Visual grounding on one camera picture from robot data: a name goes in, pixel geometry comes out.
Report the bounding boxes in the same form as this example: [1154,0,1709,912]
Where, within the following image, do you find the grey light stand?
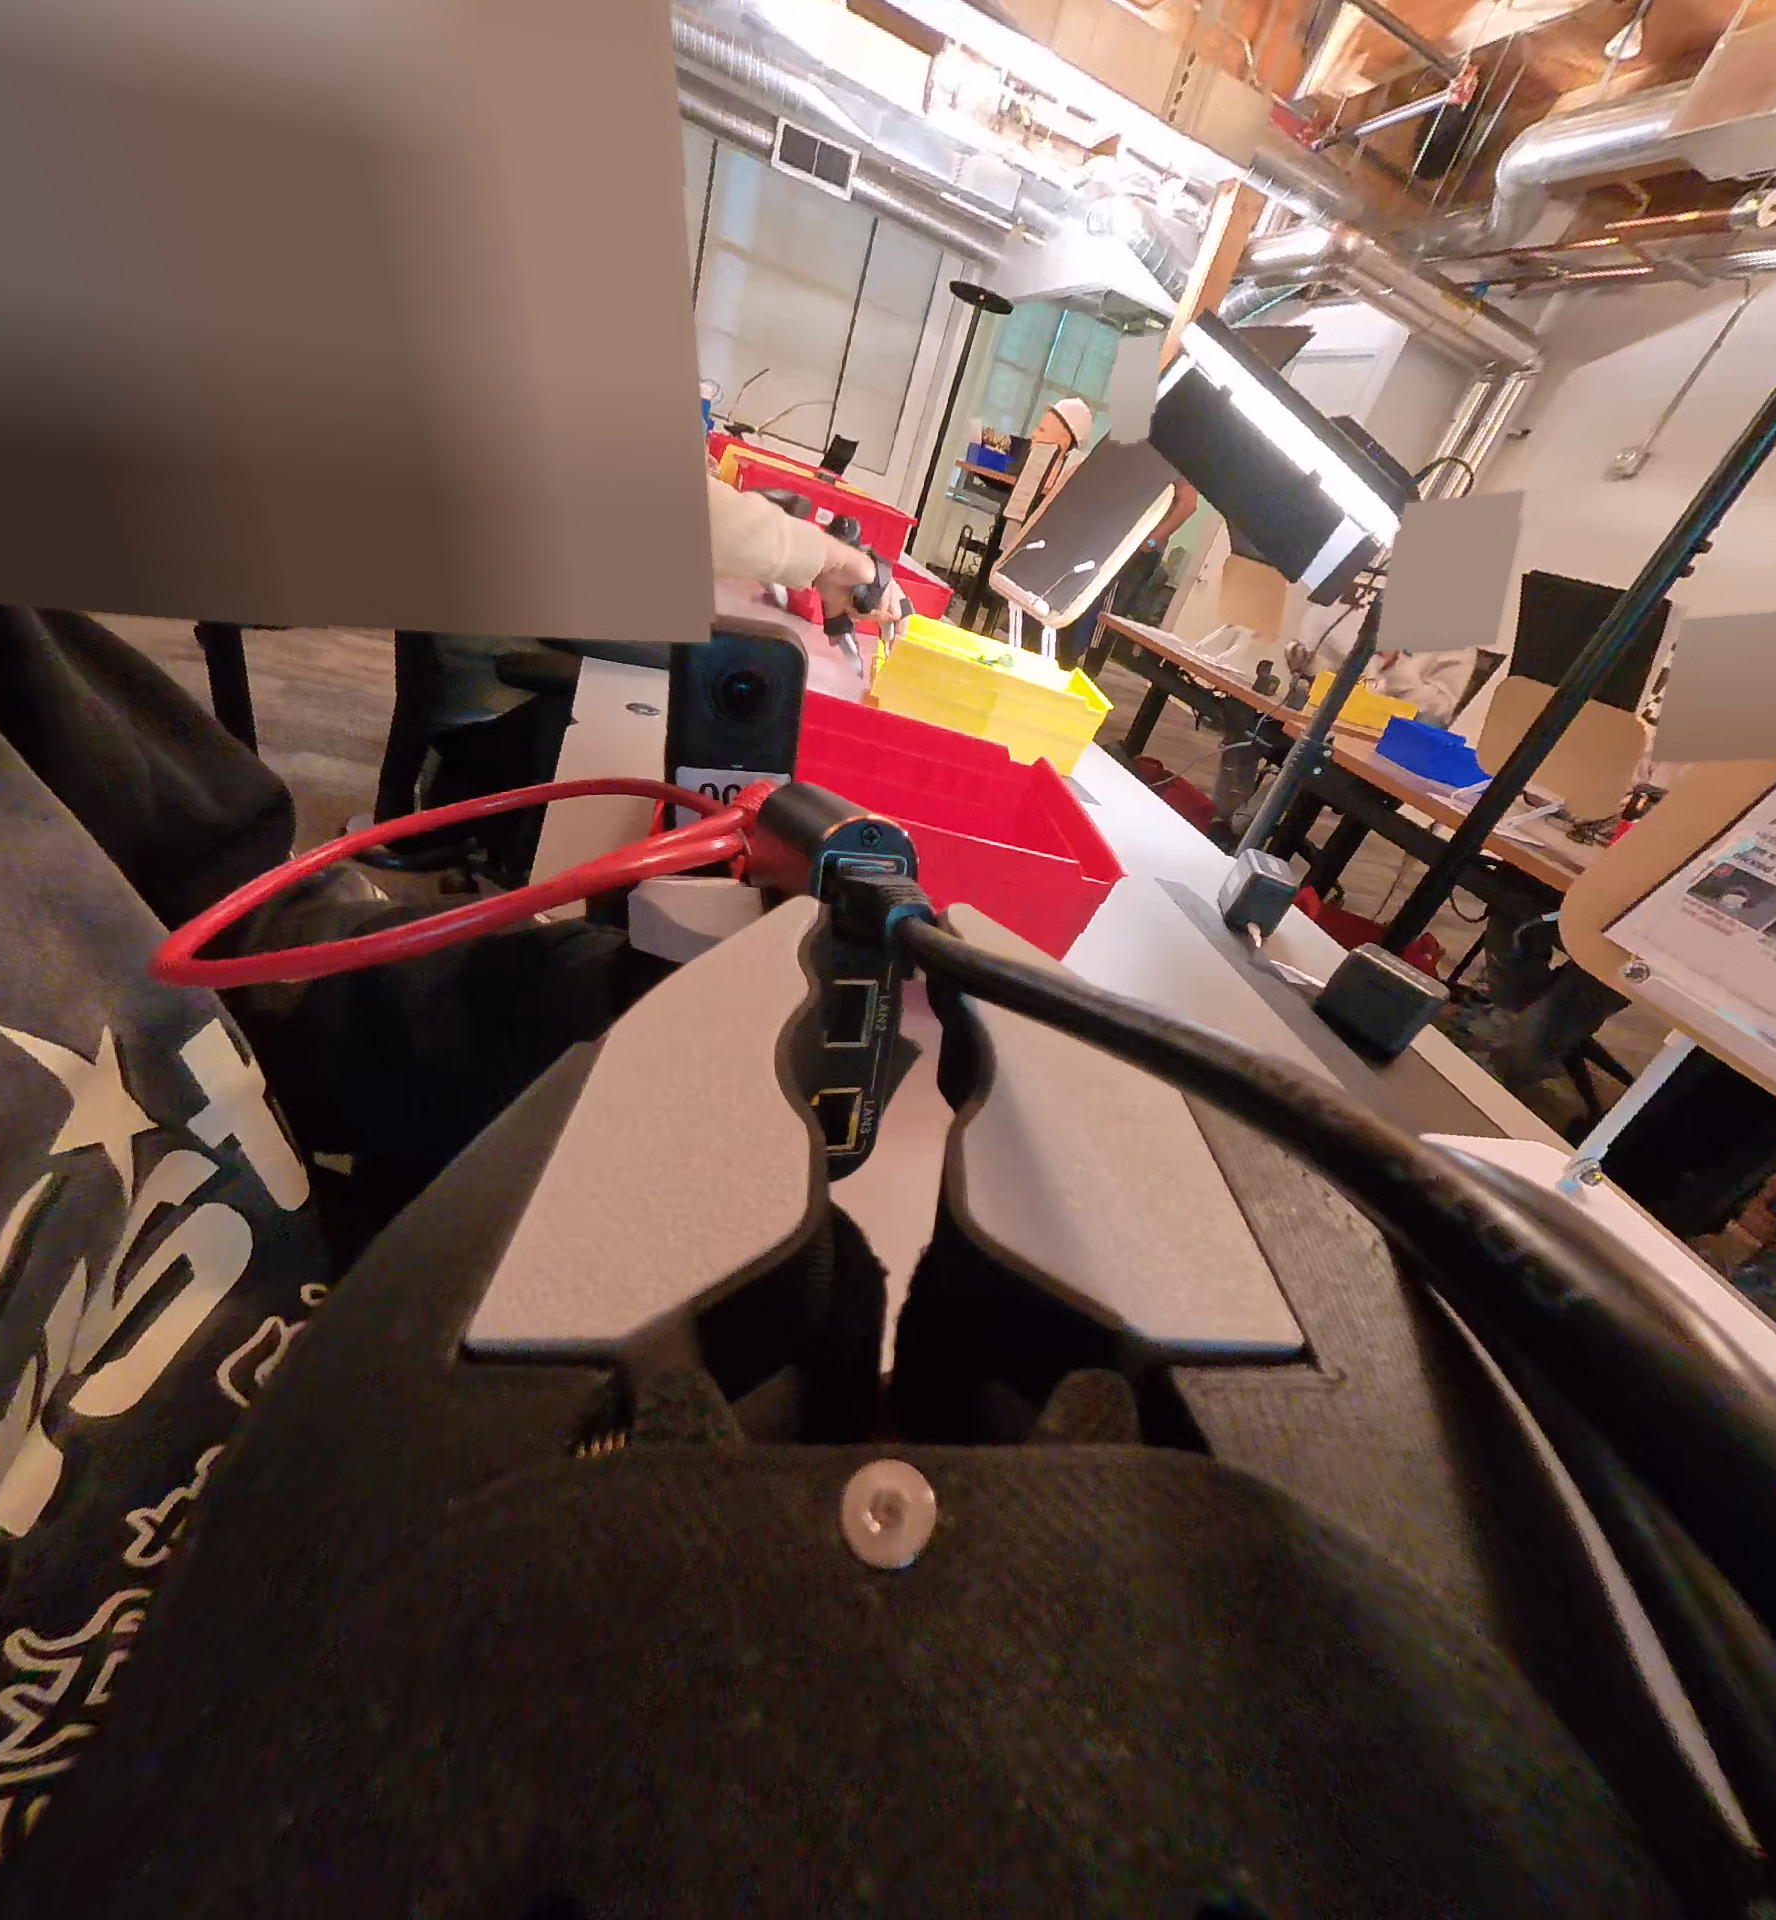
[1235,592,1392,865]

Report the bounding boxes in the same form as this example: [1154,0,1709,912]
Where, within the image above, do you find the black ethernet cable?
[814,872,1776,1920]

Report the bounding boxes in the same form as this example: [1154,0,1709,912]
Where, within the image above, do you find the dark printed shirt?
[0,601,380,1920]

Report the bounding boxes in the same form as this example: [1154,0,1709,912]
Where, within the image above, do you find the wooden work table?
[1099,608,1625,902]

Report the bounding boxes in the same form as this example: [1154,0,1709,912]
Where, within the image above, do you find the black stand pole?
[1383,293,1776,954]

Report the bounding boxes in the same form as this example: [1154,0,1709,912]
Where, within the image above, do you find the black panel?
[1511,572,1679,715]

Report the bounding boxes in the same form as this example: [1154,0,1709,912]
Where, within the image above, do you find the blue plastic bin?
[1376,718,1495,793]

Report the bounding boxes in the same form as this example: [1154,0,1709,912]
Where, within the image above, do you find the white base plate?
[1428,1134,1776,1443]

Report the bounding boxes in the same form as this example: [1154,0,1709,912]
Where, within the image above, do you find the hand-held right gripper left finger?
[460,894,837,1366]

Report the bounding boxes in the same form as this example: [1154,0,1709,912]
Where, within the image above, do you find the black ethernet port adapter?
[744,781,922,1178]

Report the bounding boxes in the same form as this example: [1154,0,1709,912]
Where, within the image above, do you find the black table clamp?
[1216,848,1298,941]
[1315,947,1448,1064]

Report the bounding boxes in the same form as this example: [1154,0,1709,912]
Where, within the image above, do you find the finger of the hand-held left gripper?
[625,872,796,966]

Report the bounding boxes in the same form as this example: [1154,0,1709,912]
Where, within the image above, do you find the yellow plastic bin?
[1308,672,1420,739]
[870,614,1116,774]

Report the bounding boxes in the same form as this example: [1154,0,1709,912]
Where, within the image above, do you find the black floor lamp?
[912,277,1013,520]

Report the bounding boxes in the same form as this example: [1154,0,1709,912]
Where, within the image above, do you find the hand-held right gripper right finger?
[943,999,1311,1366]

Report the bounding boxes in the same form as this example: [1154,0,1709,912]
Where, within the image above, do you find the silver air duct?
[1488,81,1730,228]
[672,14,1235,290]

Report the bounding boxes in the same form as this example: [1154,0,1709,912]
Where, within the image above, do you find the wooden board with instruction sheet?
[1560,647,1776,1142]

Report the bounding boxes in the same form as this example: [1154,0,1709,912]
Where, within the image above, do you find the studio light panel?
[1145,313,1416,608]

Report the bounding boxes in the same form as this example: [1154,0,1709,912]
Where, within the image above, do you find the person's left forearm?
[227,863,648,1202]

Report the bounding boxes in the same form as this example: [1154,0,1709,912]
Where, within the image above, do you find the red ethernet cable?
[150,778,815,992]

